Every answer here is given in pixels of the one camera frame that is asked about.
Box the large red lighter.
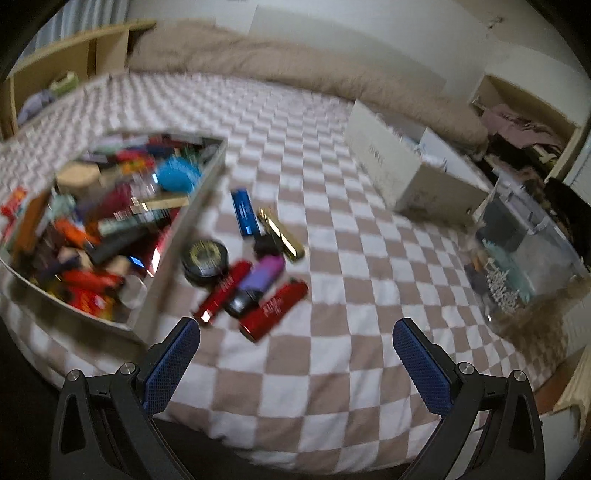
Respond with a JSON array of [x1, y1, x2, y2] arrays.
[[240, 279, 308, 343]]

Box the purple gradient vape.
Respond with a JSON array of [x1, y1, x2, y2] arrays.
[[225, 255, 286, 319]]

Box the blue lighter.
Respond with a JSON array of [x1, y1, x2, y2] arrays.
[[231, 189, 260, 237]]

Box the gold lighter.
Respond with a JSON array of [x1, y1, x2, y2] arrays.
[[256, 208, 305, 263]]

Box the white clutter box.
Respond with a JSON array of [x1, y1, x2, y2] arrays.
[[1, 130, 228, 343]]

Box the silver tiara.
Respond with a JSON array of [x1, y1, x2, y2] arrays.
[[484, 258, 521, 314]]

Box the clear plastic storage bin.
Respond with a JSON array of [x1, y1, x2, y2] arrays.
[[464, 172, 590, 335]]

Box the black round tin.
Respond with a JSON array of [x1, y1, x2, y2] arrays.
[[181, 239, 228, 286]]

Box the slim red lighter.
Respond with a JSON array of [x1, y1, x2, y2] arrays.
[[192, 260, 252, 325]]

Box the red snack packet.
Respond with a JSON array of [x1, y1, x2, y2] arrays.
[[1, 186, 28, 220]]

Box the black ribbed cap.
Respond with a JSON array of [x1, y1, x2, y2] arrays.
[[252, 234, 283, 259]]

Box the checkered brown white bedsheet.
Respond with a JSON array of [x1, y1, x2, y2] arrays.
[[0, 71, 562, 476]]

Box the wooden oval lid box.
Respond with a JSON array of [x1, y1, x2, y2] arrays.
[[55, 162, 100, 196]]

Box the white shoe box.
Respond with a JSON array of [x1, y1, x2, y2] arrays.
[[345, 101, 491, 224]]

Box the blue plastic packet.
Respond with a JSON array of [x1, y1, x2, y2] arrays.
[[155, 156, 201, 195]]

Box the open closet with clothes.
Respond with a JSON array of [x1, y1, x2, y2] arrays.
[[471, 75, 584, 180]]

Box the purple plush toy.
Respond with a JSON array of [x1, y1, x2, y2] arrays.
[[17, 89, 57, 127]]

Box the green avocado plush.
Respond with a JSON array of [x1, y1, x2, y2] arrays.
[[49, 71, 80, 97]]

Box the wooden headboard shelf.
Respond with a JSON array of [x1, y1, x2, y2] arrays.
[[1, 20, 156, 140]]

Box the beige fluffy duvet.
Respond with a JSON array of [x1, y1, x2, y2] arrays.
[[128, 19, 488, 148]]

